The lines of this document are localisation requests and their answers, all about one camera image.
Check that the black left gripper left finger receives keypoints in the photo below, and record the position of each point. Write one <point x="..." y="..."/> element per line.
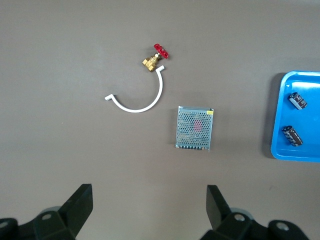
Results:
<point x="75" y="212"/>

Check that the brown table cover mat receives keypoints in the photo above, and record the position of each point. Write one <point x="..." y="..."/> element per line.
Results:
<point x="75" y="125"/>

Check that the blue plastic tray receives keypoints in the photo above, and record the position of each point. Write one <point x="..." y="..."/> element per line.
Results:
<point x="312" y="117"/>

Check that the metal mesh power supply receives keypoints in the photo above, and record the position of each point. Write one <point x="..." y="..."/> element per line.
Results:
<point x="193" y="130"/>

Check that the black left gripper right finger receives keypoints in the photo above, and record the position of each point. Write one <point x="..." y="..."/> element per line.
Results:
<point x="220" y="215"/>

